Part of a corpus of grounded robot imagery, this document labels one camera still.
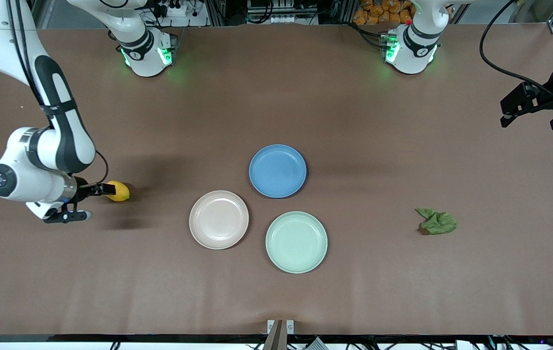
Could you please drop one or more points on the pale green plate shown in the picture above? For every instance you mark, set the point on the pale green plate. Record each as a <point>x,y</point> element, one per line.
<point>296,242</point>

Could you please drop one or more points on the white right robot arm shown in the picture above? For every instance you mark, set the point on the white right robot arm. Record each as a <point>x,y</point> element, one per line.
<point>58,141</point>

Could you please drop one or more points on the white power strip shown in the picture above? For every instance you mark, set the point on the white power strip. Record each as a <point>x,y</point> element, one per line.
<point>179,12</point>

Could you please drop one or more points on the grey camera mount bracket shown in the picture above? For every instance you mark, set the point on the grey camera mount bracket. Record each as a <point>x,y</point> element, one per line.
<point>279,338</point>

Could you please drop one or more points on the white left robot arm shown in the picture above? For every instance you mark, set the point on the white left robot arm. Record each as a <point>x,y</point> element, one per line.
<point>415,48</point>

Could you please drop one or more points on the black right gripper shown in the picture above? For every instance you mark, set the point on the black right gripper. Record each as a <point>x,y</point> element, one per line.
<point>81,188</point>

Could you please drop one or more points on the green lettuce leaf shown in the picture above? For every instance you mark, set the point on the green lettuce leaf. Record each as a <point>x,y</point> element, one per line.
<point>439,223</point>

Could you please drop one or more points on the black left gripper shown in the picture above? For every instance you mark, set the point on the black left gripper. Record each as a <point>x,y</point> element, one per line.
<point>544,94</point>

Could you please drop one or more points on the bag of orange items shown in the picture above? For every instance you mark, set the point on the bag of orange items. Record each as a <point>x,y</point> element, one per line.
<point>378,12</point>

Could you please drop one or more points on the beige plate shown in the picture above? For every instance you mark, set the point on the beige plate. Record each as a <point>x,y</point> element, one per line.
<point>219,219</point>

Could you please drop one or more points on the blue plate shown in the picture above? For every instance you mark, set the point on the blue plate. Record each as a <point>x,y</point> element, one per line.
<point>277,171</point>

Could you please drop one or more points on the yellow lemon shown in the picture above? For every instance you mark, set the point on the yellow lemon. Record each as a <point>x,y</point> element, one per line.
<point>120,192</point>

